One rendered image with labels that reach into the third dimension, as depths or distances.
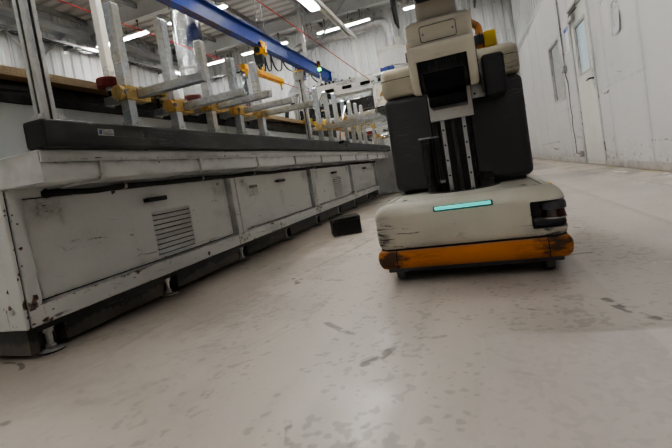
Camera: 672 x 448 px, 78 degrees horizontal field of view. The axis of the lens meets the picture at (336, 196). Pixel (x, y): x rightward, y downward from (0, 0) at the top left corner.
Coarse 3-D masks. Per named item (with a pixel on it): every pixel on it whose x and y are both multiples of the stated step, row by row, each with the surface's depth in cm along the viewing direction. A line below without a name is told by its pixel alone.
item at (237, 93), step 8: (240, 88) 165; (208, 96) 170; (216, 96) 168; (224, 96) 167; (232, 96) 166; (240, 96) 166; (184, 104) 174; (192, 104) 172; (200, 104) 171; (208, 104) 171; (160, 112) 177
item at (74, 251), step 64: (0, 128) 126; (192, 128) 213; (256, 128) 278; (0, 192) 123; (128, 192) 173; (192, 192) 212; (320, 192) 385; (0, 256) 125; (64, 256) 143; (128, 256) 168; (192, 256) 200; (0, 320) 128; (64, 320) 139
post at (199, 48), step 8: (200, 40) 193; (200, 48) 192; (200, 56) 192; (200, 64) 193; (208, 72) 195; (208, 80) 195; (208, 88) 194; (208, 112) 194; (208, 120) 195; (216, 120) 196; (208, 128) 195
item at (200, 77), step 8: (200, 72) 141; (168, 80) 145; (176, 80) 144; (184, 80) 143; (192, 80) 142; (200, 80) 141; (144, 88) 149; (152, 88) 148; (160, 88) 147; (168, 88) 146; (176, 88) 146; (144, 96) 150; (112, 104) 154; (120, 104) 156
